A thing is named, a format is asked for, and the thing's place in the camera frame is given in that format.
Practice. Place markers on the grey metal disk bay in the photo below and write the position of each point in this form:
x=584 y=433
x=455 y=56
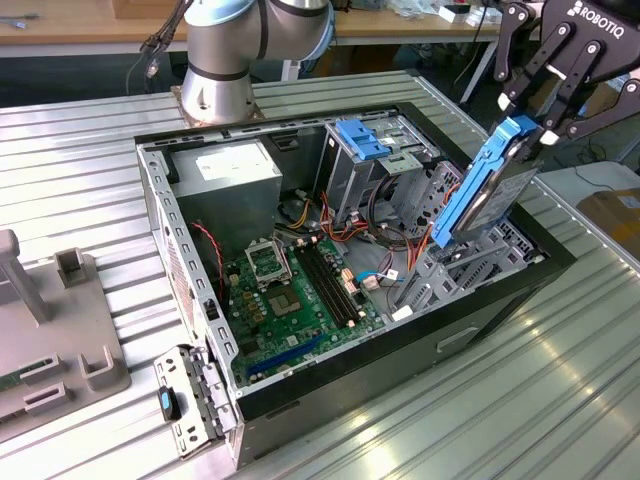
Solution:
x=427 y=287

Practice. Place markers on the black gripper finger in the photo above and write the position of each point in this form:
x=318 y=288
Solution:
x=505 y=50
x=582 y=75

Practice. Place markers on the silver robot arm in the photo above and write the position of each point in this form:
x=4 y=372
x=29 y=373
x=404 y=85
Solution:
x=215 y=95

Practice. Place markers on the green motherboard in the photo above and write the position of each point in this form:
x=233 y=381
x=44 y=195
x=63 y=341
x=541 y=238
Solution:
x=300 y=320

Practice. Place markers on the white side table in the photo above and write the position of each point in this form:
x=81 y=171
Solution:
x=590 y=175

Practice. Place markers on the black RAM slot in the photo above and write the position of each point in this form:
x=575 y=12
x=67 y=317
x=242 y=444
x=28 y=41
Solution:
x=322 y=285
x=340 y=285
x=328 y=285
x=334 y=285

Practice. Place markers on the tall metal drive bay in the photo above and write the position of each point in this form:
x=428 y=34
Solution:
x=350 y=185

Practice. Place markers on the black open PC case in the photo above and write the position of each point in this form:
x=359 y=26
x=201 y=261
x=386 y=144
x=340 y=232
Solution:
x=400 y=380

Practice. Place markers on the CPU socket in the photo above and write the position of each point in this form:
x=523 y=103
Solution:
x=285 y=301

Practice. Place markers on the green RAM stick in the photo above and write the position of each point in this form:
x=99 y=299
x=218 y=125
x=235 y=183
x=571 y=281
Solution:
x=7 y=384

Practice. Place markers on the hard disk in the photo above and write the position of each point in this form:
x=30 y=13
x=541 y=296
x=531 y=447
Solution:
x=500 y=200

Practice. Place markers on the brown square base plate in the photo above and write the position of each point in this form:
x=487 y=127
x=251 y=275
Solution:
x=255 y=116

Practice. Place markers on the metal card retention bracket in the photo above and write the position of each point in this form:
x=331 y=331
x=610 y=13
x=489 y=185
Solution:
x=170 y=365

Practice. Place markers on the blue plastic bay latch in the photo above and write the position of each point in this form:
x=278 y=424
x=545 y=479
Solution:
x=360 y=140

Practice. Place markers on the grey power supply unit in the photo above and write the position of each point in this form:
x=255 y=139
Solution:
x=225 y=200

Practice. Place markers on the wooden desk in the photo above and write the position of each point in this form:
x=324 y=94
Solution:
x=400 y=27
x=75 y=30

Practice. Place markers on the blue expansion slot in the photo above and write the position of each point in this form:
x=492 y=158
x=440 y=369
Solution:
x=285 y=356

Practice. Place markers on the grey parts rack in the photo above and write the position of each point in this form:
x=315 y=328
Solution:
x=65 y=320

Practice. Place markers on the blue black bracket latch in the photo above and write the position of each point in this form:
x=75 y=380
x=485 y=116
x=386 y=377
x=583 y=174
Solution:
x=167 y=402

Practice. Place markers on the cardboard box with label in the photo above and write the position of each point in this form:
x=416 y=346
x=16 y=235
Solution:
x=612 y=220

